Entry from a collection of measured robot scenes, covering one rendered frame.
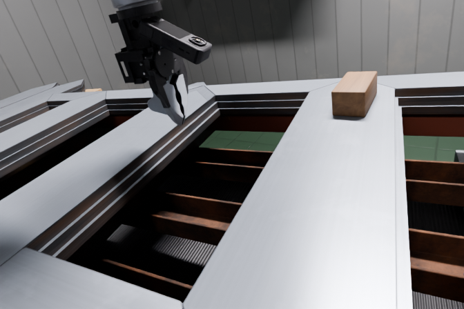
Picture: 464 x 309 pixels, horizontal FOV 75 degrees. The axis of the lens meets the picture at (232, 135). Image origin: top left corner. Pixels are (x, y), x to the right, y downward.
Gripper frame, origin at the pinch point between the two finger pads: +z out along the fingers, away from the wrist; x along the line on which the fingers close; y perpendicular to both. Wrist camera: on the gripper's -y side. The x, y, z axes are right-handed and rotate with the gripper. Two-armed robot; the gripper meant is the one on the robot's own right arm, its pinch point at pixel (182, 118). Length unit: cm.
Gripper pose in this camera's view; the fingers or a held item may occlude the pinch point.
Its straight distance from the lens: 56.7
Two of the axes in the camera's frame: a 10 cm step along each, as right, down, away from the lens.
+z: 2.0, 8.7, 4.4
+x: -4.0, 4.8, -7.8
